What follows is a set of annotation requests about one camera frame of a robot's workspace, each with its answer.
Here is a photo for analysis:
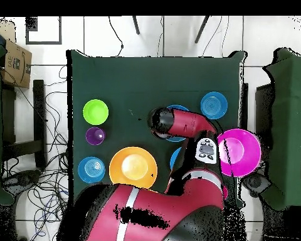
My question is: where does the black stool frame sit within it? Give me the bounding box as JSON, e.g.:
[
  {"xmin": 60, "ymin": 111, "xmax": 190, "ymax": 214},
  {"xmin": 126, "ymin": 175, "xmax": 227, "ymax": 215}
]
[{"xmin": 1, "ymin": 79, "xmax": 48, "ymax": 169}]

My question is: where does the cardboard box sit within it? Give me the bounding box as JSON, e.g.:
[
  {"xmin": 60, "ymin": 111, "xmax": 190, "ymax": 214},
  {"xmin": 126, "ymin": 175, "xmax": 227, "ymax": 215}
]
[{"xmin": 0, "ymin": 38, "xmax": 33, "ymax": 89}]

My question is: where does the dark green table cloth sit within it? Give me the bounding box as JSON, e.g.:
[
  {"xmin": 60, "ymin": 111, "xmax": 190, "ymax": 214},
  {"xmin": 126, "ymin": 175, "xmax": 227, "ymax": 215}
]
[{"xmin": 66, "ymin": 49, "xmax": 248, "ymax": 210}]

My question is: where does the thin black cable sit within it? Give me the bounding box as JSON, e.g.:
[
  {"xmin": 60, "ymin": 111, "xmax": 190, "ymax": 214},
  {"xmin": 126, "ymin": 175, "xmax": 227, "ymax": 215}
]
[{"xmin": 108, "ymin": 16, "xmax": 124, "ymax": 57}]

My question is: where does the green plastic bowl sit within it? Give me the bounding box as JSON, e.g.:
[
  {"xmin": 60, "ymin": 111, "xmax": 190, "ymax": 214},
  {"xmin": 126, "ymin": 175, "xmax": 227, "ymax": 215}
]
[{"xmin": 82, "ymin": 99, "xmax": 110, "ymax": 126}]

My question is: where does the translucent blue shallow bowl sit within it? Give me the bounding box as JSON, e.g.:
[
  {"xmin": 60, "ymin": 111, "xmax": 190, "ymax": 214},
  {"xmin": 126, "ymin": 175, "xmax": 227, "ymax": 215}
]
[
  {"xmin": 77, "ymin": 156, "xmax": 106, "ymax": 185},
  {"xmin": 199, "ymin": 91, "xmax": 228, "ymax": 121}
]

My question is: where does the large pink plastic bowl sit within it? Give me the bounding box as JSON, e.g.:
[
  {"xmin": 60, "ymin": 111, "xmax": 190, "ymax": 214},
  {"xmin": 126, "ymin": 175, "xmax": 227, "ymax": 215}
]
[{"xmin": 216, "ymin": 128, "xmax": 262, "ymax": 178}]

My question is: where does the large orange plastic bowl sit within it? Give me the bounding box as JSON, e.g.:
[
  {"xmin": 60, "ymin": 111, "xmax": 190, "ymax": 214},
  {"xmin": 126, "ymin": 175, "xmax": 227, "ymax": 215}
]
[{"xmin": 108, "ymin": 146, "xmax": 158, "ymax": 193}]

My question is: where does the dark grey tripod leg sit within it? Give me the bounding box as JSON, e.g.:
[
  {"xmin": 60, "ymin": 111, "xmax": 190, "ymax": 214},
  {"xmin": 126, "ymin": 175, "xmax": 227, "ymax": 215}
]
[
  {"xmin": 132, "ymin": 16, "xmax": 141, "ymax": 35},
  {"xmin": 194, "ymin": 16, "xmax": 211, "ymax": 44}
]

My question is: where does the tangle of floor cables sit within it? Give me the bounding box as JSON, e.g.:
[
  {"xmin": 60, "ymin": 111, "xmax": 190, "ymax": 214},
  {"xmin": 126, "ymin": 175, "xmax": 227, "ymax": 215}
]
[{"xmin": 2, "ymin": 65, "xmax": 73, "ymax": 241}]

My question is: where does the blue plastic bowl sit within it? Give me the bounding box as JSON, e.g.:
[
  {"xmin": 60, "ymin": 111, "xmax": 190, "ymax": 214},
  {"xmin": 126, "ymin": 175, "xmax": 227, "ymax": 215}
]
[
  {"xmin": 169, "ymin": 146, "xmax": 182, "ymax": 170},
  {"xmin": 164, "ymin": 104, "xmax": 191, "ymax": 143}
]

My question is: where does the purple plastic cup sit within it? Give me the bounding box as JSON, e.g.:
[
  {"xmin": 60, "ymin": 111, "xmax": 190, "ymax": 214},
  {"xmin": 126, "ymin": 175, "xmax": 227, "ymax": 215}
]
[{"xmin": 85, "ymin": 127, "xmax": 106, "ymax": 146}]

